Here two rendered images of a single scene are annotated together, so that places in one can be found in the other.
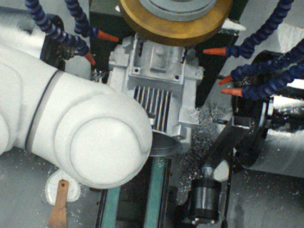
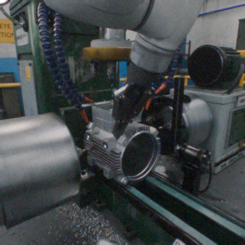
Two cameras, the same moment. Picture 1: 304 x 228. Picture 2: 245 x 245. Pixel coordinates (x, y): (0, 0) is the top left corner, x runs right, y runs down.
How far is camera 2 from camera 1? 0.71 m
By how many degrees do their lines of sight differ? 56
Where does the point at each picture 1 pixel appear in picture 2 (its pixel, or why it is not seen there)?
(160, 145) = (144, 167)
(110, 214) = (163, 212)
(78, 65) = not seen: hidden behind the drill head
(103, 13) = (71, 109)
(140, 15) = (111, 46)
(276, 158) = (193, 121)
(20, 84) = not seen: outside the picture
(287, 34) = not seen: hidden behind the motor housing
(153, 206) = (175, 193)
